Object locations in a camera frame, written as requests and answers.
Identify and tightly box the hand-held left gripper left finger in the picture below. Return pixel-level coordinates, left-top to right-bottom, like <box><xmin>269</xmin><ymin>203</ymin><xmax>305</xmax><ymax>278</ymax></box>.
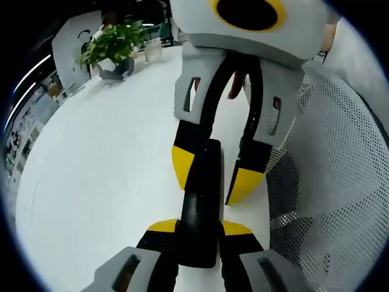
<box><xmin>88</xmin><ymin>217</ymin><xmax>181</xmax><ymax>292</ymax></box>

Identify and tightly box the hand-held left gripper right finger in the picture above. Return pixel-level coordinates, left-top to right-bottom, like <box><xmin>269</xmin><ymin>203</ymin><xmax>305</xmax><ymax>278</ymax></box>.
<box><xmin>218</xmin><ymin>220</ymin><xmax>308</xmax><ymax>292</ymax></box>

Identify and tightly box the white mesh office chair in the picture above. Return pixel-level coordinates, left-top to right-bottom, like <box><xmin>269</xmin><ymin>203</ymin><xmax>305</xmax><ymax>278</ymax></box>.
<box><xmin>263</xmin><ymin>15</ymin><xmax>389</xmax><ymax>292</ymax></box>

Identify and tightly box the dark grey plant pot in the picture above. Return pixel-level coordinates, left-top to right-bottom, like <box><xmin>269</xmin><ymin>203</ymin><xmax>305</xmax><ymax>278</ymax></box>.
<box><xmin>98</xmin><ymin>57</ymin><xmax>135</xmax><ymax>81</ymax></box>

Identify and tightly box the black remote control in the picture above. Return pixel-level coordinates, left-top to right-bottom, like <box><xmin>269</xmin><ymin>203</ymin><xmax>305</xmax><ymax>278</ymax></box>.
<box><xmin>177</xmin><ymin>138</ymin><xmax>226</xmax><ymax>270</ymax></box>

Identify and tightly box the green leafy plant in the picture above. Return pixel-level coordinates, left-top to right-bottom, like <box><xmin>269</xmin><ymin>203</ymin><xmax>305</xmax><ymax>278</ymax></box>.
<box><xmin>73</xmin><ymin>20</ymin><xmax>150</xmax><ymax>72</ymax></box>

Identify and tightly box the person's right hand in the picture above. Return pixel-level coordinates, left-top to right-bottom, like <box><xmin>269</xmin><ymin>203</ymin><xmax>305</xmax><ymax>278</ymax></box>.
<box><xmin>227</xmin><ymin>69</ymin><xmax>248</xmax><ymax>101</ymax></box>

